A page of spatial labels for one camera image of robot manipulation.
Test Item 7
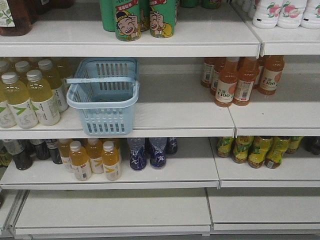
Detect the orange C100 drink bottle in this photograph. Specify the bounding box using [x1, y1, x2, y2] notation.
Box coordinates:
[258, 55, 285, 95]
[214, 56, 240, 107]
[200, 57, 216, 88]
[232, 56, 259, 106]

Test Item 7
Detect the white AD milk bottle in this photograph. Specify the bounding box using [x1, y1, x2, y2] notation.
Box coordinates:
[300, 0, 320, 30]
[252, 0, 283, 29]
[277, 0, 307, 29]

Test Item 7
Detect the dark tea bottle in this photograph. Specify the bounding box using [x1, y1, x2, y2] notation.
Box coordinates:
[29, 139, 51, 160]
[2, 139, 33, 171]
[45, 138, 63, 165]

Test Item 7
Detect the green cartoon tea bottle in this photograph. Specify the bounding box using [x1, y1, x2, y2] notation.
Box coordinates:
[149, 0, 176, 39]
[112, 0, 141, 42]

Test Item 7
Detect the brown flower tea bottle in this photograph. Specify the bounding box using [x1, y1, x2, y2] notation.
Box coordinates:
[0, 0, 32, 37]

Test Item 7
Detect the dark cola bottle red label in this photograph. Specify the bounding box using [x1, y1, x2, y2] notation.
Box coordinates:
[304, 136, 320, 156]

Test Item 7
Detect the yellow lemon tea bottle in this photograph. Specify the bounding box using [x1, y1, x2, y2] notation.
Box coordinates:
[232, 135, 255, 164]
[248, 136, 273, 169]
[216, 136, 235, 158]
[264, 136, 290, 169]

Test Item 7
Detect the blue sports water bottle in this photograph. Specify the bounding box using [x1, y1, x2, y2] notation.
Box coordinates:
[149, 137, 167, 169]
[127, 137, 147, 171]
[165, 137, 178, 155]

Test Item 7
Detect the pale yellow juice bottle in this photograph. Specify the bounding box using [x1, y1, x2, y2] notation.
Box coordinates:
[26, 69, 60, 126]
[38, 59, 69, 112]
[1, 72, 38, 129]
[14, 60, 31, 85]

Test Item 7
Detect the orange juice bottle white label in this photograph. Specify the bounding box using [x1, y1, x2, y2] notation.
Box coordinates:
[69, 140, 92, 181]
[101, 141, 122, 181]
[86, 138, 104, 174]
[58, 138, 74, 173]

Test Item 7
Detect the light blue plastic basket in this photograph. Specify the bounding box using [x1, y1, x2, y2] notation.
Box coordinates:
[66, 57, 140, 136]

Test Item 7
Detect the white metal store shelving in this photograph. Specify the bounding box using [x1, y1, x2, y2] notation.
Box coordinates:
[0, 0, 320, 240]

